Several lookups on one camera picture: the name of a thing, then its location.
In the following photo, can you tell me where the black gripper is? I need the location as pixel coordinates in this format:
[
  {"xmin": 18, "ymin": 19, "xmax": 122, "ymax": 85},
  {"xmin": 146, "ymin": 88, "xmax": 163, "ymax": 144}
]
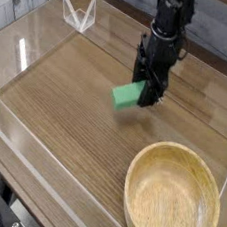
[{"xmin": 132, "ymin": 33, "xmax": 181, "ymax": 107}]

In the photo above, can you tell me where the green rectangular foam block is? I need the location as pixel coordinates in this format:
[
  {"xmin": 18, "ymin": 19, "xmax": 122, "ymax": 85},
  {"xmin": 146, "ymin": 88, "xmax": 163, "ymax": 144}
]
[{"xmin": 112, "ymin": 81, "xmax": 145, "ymax": 110}]

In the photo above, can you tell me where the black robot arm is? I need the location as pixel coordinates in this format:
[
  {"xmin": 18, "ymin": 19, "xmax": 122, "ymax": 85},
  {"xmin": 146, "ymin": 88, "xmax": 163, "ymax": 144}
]
[{"xmin": 132, "ymin": 0, "xmax": 195, "ymax": 107}]

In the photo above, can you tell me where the round wooden bowl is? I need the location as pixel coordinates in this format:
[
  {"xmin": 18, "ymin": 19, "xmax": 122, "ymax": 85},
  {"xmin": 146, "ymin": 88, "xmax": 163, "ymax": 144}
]
[{"xmin": 123, "ymin": 141, "xmax": 220, "ymax": 227}]

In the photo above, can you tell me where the black metal clamp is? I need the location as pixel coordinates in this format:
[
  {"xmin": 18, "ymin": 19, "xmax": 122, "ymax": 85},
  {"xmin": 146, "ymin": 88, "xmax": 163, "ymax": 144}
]
[{"xmin": 0, "ymin": 196, "xmax": 21, "ymax": 227}]

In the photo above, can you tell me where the clear acrylic corner bracket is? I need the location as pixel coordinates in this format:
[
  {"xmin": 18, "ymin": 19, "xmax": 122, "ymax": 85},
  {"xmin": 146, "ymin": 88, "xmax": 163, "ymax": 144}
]
[{"xmin": 62, "ymin": 0, "xmax": 97, "ymax": 33}]

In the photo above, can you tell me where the clear acrylic enclosure wall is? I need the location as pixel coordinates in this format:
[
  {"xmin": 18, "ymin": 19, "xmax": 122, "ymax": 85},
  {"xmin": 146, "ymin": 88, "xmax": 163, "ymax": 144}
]
[{"xmin": 0, "ymin": 0, "xmax": 227, "ymax": 227}]

